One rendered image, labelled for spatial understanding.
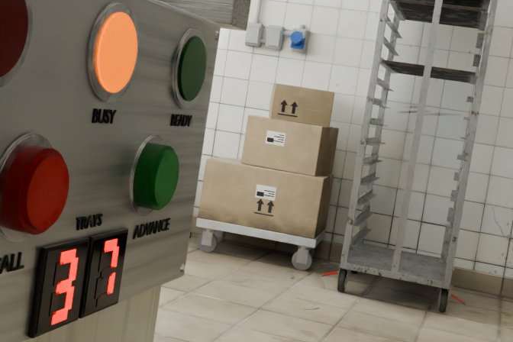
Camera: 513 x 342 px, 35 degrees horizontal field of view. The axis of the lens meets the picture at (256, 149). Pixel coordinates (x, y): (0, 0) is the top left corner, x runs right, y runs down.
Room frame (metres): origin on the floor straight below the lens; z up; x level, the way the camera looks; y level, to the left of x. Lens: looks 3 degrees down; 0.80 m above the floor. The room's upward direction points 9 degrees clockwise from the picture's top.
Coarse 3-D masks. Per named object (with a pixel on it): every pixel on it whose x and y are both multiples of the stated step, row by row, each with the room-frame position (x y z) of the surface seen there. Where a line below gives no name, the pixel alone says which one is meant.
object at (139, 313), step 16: (160, 288) 0.49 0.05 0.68; (128, 304) 0.45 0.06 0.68; (144, 304) 0.47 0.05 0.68; (80, 320) 0.40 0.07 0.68; (96, 320) 0.41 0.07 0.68; (112, 320) 0.43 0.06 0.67; (128, 320) 0.45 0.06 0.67; (144, 320) 0.47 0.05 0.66; (48, 336) 0.37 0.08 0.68; (64, 336) 0.38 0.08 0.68; (80, 336) 0.40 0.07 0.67; (96, 336) 0.42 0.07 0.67; (112, 336) 0.44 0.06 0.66; (128, 336) 0.45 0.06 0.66; (144, 336) 0.48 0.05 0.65
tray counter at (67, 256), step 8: (64, 256) 0.31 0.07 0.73; (72, 256) 0.31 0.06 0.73; (56, 264) 0.30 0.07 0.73; (72, 264) 0.32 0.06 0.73; (56, 272) 0.31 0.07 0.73; (72, 272) 0.32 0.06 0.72; (56, 280) 0.31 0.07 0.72; (64, 280) 0.31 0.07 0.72; (72, 280) 0.32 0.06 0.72; (56, 288) 0.31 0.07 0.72; (64, 288) 0.31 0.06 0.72; (72, 288) 0.32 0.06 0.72; (56, 296) 0.31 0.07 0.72; (72, 296) 0.32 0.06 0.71; (56, 304) 0.31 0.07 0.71; (56, 312) 0.31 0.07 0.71; (64, 312) 0.31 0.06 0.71; (56, 320) 0.31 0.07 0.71
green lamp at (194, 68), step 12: (192, 48) 0.40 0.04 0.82; (204, 48) 0.41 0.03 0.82; (192, 60) 0.40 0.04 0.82; (204, 60) 0.42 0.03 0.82; (180, 72) 0.39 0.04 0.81; (192, 72) 0.40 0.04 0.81; (204, 72) 0.42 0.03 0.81; (180, 84) 0.39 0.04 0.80; (192, 84) 0.41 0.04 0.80; (192, 96) 0.41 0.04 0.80
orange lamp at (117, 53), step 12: (120, 12) 0.33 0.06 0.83; (108, 24) 0.32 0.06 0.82; (120, 24) 0.33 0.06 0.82; (132, 24) 0.34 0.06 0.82; (108, 36) 0.32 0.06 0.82; (120, 36) 0.33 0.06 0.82; (132, 36) 0.34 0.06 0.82; (108, 48) 0.32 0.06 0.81; (120, 48) 0.33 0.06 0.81; (132, 48) 0.34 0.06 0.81; (108, 60) 0.32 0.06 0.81; (120, 60) 0.33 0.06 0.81; (132, 60) 0.34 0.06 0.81; (108, 72) 0.32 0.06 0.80; (120, 72) 0.33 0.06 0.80; (132, 72) 0.34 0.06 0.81; (108, 84) 0.32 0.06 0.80; (120, 84) 0.33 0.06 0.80
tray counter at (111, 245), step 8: (112, 240) 0.35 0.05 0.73; (112, 248) 0.35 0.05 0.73; (104, 256) 0.34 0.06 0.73; (112, 256) 0.35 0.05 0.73; (104, 264) 0.34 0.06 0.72; (112, 264) 0.35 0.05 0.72; (104, 272) 0.34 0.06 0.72; (112, 272) 0.35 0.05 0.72; (112, 280) 0.35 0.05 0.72; (96, 288) 0.34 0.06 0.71; (112, 288) 0.35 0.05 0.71; (96, 296) 0.34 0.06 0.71; (104, 296) 0.35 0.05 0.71; (96, 304) 0.34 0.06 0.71
